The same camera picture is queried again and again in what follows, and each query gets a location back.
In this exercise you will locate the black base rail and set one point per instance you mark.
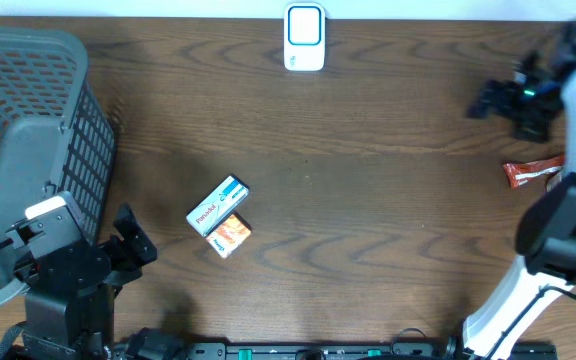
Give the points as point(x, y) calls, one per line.
point(153, 344)

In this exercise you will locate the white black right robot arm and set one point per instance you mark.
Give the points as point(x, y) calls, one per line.
point(545, 265)

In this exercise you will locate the orange small box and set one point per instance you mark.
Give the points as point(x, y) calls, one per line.
point(229, 235)

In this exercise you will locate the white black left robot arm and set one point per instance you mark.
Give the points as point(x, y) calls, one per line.
point(60, 327)

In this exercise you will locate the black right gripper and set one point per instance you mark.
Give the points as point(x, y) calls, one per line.
point(533, 129)

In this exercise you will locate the orange Top chocolate bar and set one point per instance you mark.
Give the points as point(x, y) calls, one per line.
point(519, 174)

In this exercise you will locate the white blue Panadol box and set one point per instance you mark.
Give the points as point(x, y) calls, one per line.
point(217, 205)

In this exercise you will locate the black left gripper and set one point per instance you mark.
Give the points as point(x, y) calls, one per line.
point(115, 247)

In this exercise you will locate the grey plastic basket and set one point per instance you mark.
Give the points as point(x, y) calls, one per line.
point(54, 135)

